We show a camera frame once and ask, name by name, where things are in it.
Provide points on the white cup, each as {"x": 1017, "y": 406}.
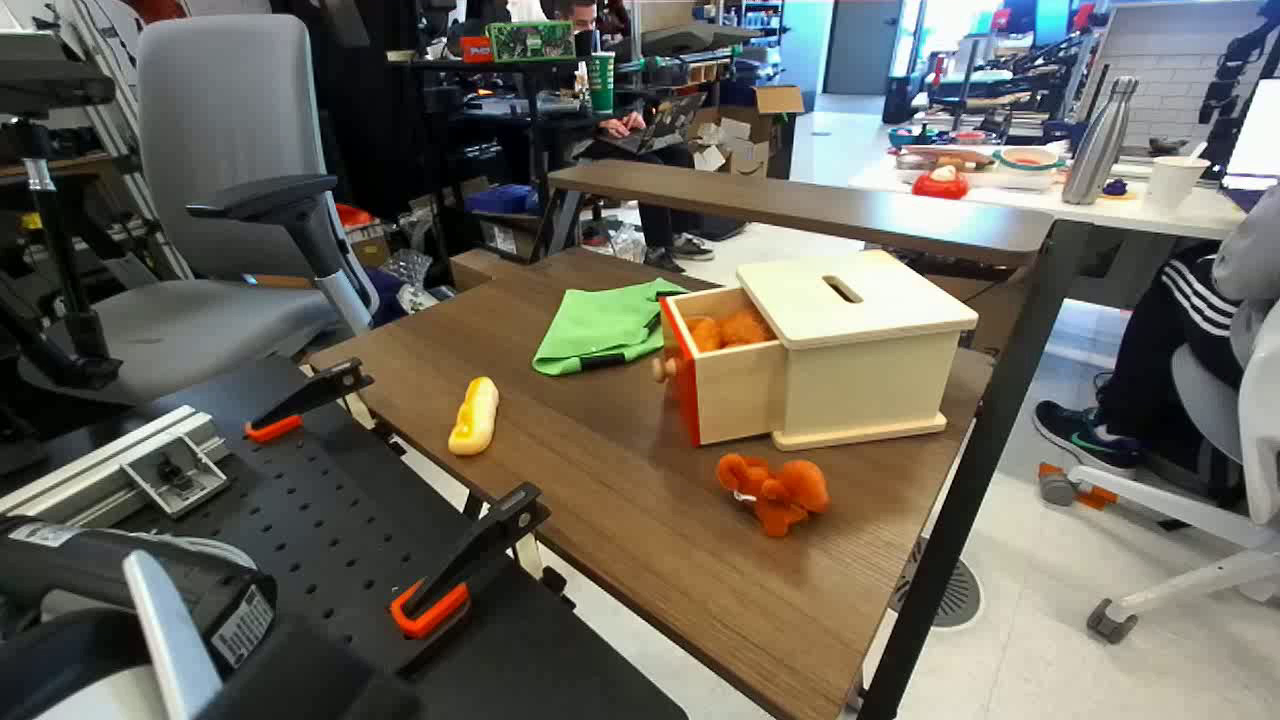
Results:
{"x": 1174, "y": 182}

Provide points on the black table leg frame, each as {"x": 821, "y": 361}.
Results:
{"x": 983, "y": 453}

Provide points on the grey office chair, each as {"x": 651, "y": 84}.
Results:
{"x": 224, "y": 132}

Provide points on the green cloth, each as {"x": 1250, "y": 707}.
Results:
{"x": 602, "y": 326}

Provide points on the small red object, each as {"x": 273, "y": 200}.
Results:
{"x": 943, "y": 186}

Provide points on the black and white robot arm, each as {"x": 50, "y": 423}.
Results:
{"x": 123, "y": 626}

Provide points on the orange plush toy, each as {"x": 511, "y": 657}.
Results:
{"x": 776, "y": 498}

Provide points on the steel water bottle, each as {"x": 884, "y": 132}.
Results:
{"x": 1096, "y": 146}

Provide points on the dark wooden bench table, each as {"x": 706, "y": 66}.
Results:
{"x": 800, "y": 200}

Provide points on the cardboard box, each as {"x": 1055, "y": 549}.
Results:
{"x": 744, "y": 132}

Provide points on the orange plush pieces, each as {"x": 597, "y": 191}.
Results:
{"x": 730, "y": 328}

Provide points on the white bowl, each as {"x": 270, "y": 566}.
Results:
{"x": 1029, "y": 167}

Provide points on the black clamp with orange tips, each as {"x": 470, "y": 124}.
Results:
{"x": 315, "y": 398}
{"x": 470, "y": 561}

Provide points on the white desk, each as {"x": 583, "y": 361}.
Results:
{"x": 1135, "y": 212}

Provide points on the person leg in striped trousers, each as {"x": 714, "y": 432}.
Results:
{"x": 1174, "y": 346}

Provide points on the dark sneaker shoe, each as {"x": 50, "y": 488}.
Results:
{"x": 1081, "y": 432}

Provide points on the green circuit box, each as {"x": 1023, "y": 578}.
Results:
{"x": 530, "y": 42}

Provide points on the yellow toy banana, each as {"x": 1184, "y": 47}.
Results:
{"x": 475, "y": 417}

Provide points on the wooden drawer with red-orange front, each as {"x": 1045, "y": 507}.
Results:
{"x": 730, "y": 389}

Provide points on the black perforated mounting board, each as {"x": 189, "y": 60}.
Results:
{"x": 335, "y": 513}

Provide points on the light wooden chest box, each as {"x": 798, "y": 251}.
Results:
{"x": 867, "y": 364}

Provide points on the white office chair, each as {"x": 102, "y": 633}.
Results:
{"x": 1245, "y": 443}

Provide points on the green can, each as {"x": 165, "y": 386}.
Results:
{"x": 602, "y": 81}

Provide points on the aluminium extrusion rail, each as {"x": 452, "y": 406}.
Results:
{"x": 93, "y": 469}

